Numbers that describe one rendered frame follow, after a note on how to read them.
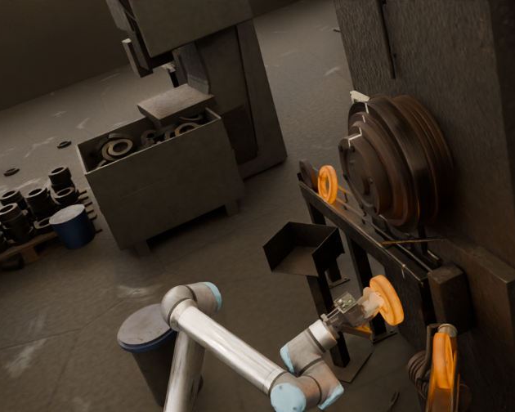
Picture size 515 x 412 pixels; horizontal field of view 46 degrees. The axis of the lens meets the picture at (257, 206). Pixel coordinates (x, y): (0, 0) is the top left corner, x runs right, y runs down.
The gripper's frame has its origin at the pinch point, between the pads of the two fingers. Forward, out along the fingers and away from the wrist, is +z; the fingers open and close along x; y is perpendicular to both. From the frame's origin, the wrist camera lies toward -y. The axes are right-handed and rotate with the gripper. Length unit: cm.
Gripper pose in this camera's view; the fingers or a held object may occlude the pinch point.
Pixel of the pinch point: (384, 295)
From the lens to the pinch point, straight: 195.2
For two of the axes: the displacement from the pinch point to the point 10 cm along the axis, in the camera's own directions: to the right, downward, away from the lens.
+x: -2.8, -3.7, 8.8
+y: -5.3, -7.1, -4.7
